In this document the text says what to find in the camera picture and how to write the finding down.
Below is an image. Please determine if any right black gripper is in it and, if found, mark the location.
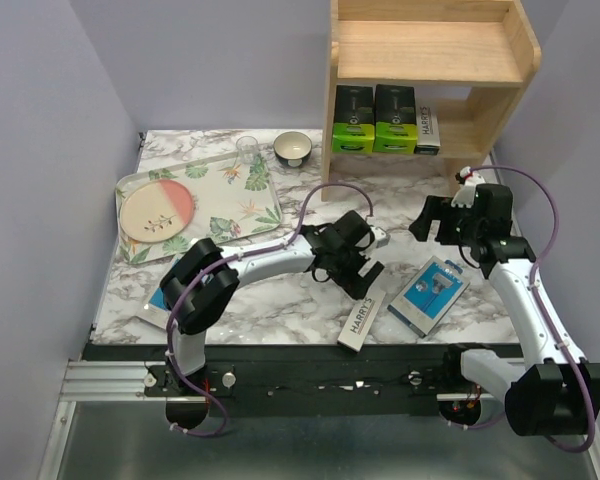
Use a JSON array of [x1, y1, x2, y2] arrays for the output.
[[408, 194, 482, 245]]

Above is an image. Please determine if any white Harry's box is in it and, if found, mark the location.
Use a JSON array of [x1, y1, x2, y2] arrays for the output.
[[414, 100, 441, 156], [337, 288, 386, 352]]

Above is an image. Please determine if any blue razor package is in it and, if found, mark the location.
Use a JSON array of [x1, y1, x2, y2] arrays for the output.
[[387, 256, 470, 338], [135, 288, 170, 330]]

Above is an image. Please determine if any black green Gillette box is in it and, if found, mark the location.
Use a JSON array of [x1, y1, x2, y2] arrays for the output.
[[373, 84, 418, 155], [332, 85, 375, 154]]

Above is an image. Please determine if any wooden two-tier shelf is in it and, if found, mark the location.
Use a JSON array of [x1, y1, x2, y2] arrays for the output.
[[321, 1, 542, 192]]

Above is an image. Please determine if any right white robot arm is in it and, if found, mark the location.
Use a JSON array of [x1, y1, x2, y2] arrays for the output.
[[409, 183, 600, 438]]

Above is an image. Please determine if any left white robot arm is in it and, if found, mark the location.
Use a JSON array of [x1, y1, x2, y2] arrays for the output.
[[159, 210, 389, 395]]

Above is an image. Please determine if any dark ceramic bowl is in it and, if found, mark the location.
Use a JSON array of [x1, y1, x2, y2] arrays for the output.
[[273, 131, 313, 168]]

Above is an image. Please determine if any leaf-patterned tray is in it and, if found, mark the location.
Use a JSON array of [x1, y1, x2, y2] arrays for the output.
[[115, 153, 282, 265]]

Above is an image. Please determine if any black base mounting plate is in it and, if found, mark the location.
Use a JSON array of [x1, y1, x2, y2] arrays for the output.
[[83, 344, 504, 427]]

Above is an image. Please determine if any clear plastic cup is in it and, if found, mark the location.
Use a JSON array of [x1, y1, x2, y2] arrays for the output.
[[236, 135, 259, 165]]

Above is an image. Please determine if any pink and cream plate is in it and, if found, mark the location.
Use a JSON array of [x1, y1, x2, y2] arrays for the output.
[[119, 179, 195, 243]]

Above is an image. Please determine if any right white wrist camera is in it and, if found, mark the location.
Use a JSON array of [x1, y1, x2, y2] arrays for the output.
[[451, 166, 486, 208]]

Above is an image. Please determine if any aluminium rail frame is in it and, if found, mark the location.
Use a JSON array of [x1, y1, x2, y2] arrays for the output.
[[39, 361, 600, 479]]

